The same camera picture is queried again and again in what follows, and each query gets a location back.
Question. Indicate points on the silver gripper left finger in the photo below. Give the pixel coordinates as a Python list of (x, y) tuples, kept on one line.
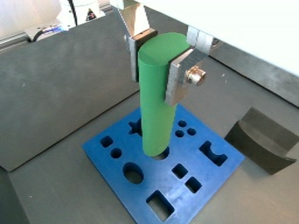
[(132, 17)]

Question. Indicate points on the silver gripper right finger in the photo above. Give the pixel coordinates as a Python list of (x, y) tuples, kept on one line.
[(185, 65)]

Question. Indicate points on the green oval peg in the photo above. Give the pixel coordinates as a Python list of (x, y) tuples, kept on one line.
[(153, 57)]

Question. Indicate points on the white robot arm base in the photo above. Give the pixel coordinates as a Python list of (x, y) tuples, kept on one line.
[(75, 13)]

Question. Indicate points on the dark grey curved block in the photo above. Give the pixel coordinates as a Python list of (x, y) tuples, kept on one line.
[(263, 140)]

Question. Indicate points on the blue shape sorter block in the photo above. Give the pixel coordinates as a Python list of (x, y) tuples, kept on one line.
[(163, 190)]

